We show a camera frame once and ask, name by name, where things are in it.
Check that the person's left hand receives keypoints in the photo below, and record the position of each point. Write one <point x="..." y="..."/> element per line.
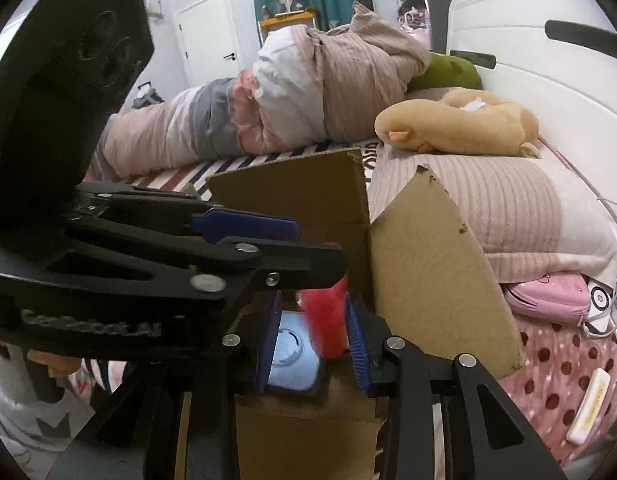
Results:
<point x="56" y="362"/>

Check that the brown cardboard box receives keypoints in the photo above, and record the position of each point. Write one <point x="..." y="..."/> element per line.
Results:
<point x="428" y="270"/>

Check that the white round device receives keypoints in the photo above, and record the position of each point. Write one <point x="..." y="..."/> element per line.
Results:
<point x="598" y="305"/>

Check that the white door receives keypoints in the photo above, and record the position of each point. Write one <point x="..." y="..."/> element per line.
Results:
<point x="208" y="40"/>

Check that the pink grey striped quilt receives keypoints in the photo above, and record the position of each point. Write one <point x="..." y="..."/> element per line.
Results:
<point x="308" y="85"/>

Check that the pink case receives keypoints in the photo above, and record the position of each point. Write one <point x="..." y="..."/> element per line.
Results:
<point x="548" y="297"/>

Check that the tan plush toy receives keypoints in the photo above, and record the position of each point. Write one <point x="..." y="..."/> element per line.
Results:
<point x="463" y="125"/>

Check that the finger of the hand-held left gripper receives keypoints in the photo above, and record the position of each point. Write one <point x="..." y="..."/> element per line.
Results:
<point x="248" y="226"/>
<point x="298" y="262"/>

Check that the white rectangular device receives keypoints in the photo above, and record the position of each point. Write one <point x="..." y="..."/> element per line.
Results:
<point x="590" y="405"/>

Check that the pink polka dot blanket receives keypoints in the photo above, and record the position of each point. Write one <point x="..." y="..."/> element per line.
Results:
<point x="548" y="385"/>

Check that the red plastic cup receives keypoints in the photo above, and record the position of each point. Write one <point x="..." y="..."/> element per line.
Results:
<point x="328" y="322"/>

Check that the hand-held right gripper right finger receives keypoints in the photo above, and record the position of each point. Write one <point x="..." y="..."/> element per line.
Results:
<point x="359" y="355"/>

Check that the grey star print cloth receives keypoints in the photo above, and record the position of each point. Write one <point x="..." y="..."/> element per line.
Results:
<point x="33" y="425"/>

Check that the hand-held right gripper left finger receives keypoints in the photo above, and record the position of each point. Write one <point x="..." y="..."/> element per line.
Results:
<point x="265" y="355"/>

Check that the striped bed sheet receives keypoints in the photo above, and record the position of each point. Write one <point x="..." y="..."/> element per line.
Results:
<point x="238" y="165"/>

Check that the white headboard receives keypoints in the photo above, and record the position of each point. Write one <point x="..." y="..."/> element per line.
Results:
<point x="553" y="95"/>

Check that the beige striped pillow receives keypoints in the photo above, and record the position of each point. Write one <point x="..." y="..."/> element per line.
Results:
<point x="513" y="210"/>

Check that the yellow side table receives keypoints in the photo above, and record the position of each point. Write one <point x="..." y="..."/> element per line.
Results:
<point x="283" y="21"/>

